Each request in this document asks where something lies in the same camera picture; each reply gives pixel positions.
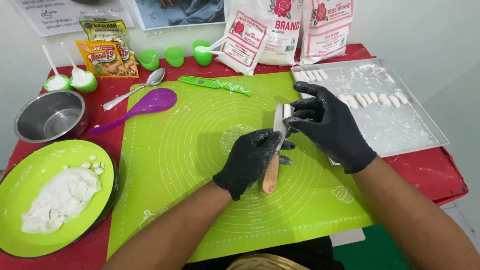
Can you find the person's right hand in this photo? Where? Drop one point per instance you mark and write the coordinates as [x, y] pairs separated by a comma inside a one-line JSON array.
[[333, 127]]

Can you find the person's left hand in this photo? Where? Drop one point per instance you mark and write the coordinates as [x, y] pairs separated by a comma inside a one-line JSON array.
[[247, 161]]

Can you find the person's left fingers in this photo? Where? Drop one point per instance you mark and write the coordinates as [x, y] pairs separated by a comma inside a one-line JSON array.
[[287, 146]]

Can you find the white cut dough piece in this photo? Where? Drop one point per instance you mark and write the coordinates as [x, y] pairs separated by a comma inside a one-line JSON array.
[[287, 111]]

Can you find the small white dough stick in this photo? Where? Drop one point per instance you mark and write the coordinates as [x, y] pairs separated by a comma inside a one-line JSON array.
[[309, 75], [317, 75], [323, 74], [300, 76]]

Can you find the row of white dough sticks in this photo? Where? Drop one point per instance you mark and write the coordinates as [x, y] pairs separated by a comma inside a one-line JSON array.
[[371, 99]]

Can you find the green sheathed knife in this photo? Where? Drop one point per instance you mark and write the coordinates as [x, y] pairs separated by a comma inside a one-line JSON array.
[[210, 83]]

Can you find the green silicone baking mat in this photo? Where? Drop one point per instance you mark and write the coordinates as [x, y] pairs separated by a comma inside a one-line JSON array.
[[187, 150]]

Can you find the floured metal baking tray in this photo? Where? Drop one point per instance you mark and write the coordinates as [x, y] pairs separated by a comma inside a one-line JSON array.
[[393, 123]]

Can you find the small white rice flour bag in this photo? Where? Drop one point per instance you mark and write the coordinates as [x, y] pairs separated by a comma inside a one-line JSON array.
[[243, 45]]

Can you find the person's black and gold clothing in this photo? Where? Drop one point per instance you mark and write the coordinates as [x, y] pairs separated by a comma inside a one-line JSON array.
[[270, 258]]

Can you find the green cup with measuring spoon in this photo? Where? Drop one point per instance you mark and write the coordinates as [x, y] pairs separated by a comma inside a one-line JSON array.
[[202, 59]]

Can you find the white measuring spoon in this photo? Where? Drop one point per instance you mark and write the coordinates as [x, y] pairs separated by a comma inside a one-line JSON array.
[[215, 45]]

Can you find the empty green plastic cup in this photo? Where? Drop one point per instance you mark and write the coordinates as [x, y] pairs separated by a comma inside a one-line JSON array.
[[148, 60], [174, 58]]

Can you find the purple plastic rice spoon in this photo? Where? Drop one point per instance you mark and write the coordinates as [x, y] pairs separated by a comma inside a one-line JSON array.
[[150, 103]]

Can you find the red tablecloth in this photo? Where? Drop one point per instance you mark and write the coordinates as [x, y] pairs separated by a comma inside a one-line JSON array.
[[431, 172]]

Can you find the metal tablespoon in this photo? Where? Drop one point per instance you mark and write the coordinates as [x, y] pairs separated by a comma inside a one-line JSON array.
[[153, 77]]

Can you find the photo print sheet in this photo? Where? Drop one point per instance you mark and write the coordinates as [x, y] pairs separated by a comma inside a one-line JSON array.
[[180, 13]]

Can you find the orange seasoning packet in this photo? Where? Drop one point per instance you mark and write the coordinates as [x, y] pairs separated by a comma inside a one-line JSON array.
[[101, 59], [131, 63]]

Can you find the small white dough bits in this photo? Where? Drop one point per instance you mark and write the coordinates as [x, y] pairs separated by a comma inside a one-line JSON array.
[[96, 165]]

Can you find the green cup with white powder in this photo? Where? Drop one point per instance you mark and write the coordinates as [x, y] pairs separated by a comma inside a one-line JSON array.
[[88, 87], [65, 86]]

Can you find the yellow-labelled salt packet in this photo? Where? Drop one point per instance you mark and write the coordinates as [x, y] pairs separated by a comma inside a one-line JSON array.
[[105, 32]]

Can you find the white dough lump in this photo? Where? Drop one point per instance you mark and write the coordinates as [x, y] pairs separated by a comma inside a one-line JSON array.
[[60, 198]]

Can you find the white plastic spoon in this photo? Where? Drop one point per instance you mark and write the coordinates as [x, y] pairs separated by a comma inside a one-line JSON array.
[[50, 60], [69, 58]]

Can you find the stainless steel bowl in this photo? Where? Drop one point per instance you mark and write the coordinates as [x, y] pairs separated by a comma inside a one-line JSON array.
[[41, 108]]

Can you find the green round plate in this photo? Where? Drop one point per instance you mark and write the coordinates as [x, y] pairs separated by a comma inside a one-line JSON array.
[[33, 165]]

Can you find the white printed paper sheet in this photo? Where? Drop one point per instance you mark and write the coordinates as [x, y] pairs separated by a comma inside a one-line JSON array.
[[63, 15]]

